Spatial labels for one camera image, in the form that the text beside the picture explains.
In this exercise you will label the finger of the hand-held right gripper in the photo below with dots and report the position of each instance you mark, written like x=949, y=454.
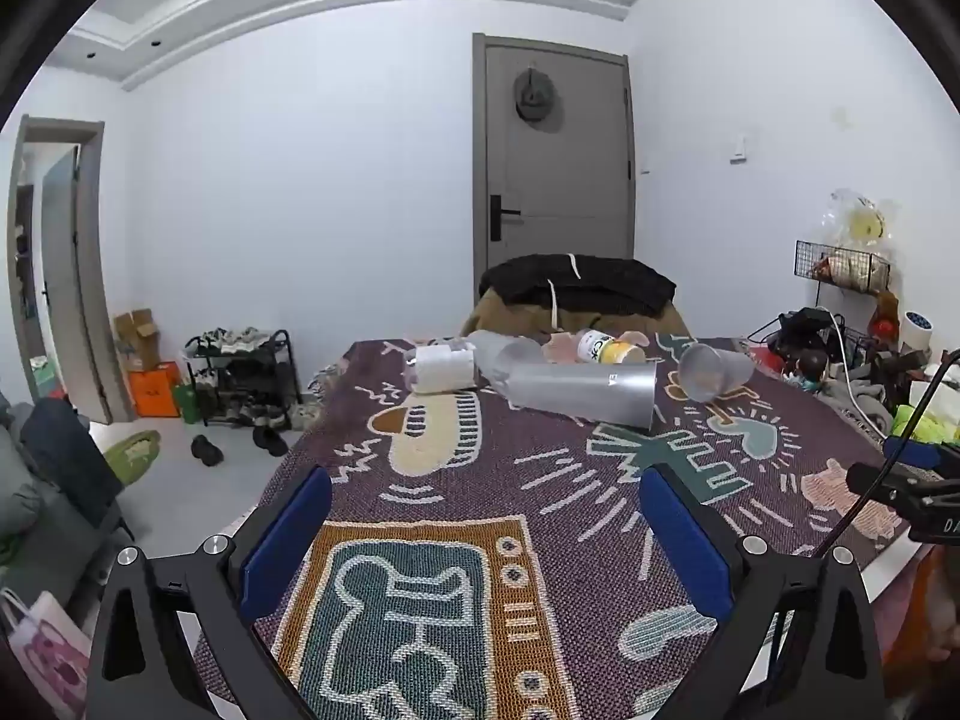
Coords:
x=885, y=481
x=911, y=451

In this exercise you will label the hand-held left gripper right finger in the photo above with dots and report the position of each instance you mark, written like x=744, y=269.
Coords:
x=684, y=544

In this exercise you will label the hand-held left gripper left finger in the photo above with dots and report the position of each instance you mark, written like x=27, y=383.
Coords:
x=289, y=540

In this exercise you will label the person's right forearm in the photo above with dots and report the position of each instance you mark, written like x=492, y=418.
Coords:
x=946, y=600

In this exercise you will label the clear plastic cup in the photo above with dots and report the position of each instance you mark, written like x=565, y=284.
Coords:
x=712, y=371

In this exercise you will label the tall grey cup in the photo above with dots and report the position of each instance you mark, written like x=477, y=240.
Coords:
x=585, y=394

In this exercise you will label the frosted plastic cup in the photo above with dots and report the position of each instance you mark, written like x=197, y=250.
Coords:
x=499, y=356

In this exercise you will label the yellow-green cloth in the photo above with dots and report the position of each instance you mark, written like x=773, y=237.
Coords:
x=926, y=424

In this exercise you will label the black shoe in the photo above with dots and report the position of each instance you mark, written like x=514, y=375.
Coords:
x=206, y=451
x=270, y=441

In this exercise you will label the white round tub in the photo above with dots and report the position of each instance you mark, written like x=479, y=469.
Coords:
x=916, y=330

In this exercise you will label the brown and red toy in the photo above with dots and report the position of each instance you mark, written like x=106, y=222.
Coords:
x=886, y=315

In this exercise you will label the black bag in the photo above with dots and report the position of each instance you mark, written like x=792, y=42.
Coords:
x=806, y=334

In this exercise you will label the green bag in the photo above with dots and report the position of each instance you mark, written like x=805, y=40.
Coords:
x=187, y=403

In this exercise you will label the black shoe rack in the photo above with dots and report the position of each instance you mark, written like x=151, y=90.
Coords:
x=240, y=375

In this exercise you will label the green slipper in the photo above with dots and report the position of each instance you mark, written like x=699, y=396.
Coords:
x=133, y=456

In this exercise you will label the printed woven blanket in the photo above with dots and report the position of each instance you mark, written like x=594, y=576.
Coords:
x=480, y=525

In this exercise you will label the orange box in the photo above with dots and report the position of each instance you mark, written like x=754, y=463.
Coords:
x=154, y=390

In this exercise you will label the yellow and white bottle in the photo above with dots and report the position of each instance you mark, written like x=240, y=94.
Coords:
x=611, y=349

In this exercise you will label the white toilet paper roll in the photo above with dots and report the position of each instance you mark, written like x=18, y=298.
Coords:
x=442, y=369

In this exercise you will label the dark blue cushion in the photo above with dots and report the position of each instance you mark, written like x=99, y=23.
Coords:
x=71, y=457

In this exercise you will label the clear bag with yellow toy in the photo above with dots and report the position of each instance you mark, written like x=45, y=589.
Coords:
x=859, y=219

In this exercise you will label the grey sofa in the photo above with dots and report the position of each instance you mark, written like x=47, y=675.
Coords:
x=45, y=540

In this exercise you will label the brown cardboard box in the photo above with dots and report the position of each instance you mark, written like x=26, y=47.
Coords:
x=137, y=341

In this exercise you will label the pink tote bag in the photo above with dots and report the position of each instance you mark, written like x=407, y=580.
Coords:
x=49, y=652

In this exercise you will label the black jacket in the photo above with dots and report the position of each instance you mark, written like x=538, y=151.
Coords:
x=577, y=281

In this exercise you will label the brown chair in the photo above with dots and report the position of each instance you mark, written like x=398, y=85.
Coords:
x=510, y=319

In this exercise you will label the open grey side door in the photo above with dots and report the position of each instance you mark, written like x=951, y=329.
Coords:
x=64, y=270

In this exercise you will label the grey room door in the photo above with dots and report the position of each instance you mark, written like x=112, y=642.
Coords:
x=559, y=165

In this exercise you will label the grey hat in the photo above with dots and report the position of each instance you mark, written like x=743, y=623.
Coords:
x=537, y=96

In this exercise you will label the white wall switch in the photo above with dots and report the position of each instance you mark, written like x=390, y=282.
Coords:
x=739, y=148

